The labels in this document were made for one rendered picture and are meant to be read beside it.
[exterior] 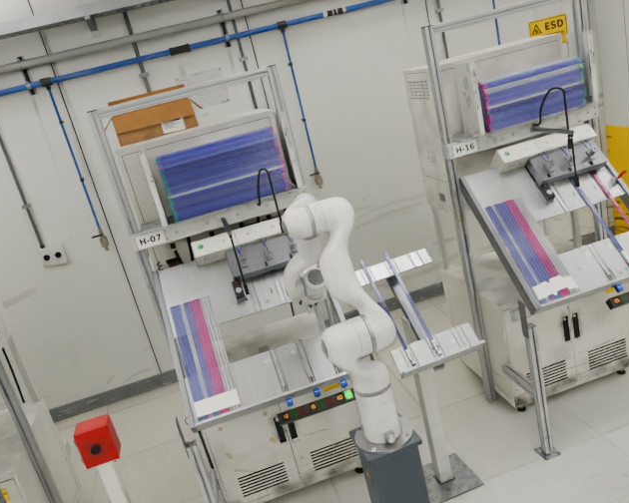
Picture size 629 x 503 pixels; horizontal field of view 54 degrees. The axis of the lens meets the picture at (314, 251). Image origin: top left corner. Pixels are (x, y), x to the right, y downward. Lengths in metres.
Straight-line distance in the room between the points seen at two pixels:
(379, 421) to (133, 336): 2.66
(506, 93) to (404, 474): 1.72
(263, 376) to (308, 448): 0.59
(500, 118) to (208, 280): 1.49
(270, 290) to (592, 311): 1.59
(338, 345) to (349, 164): 2.56
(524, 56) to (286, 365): 1.84
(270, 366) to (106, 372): 2.19
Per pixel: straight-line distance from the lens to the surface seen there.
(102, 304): 4.30
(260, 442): 2.85
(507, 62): 3.17
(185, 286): 2.65
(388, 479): 2.07
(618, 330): 3.41
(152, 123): 2.88
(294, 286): 2.24
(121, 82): 4.06
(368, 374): 1.90
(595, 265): 2.88
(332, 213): 1.88
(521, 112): 2.99
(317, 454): 2.95
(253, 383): 2.43
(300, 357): 2.46
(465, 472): 2.99
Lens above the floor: 1.90
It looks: 17 degrees down
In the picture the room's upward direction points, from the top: 14 degrees counter-clockwise
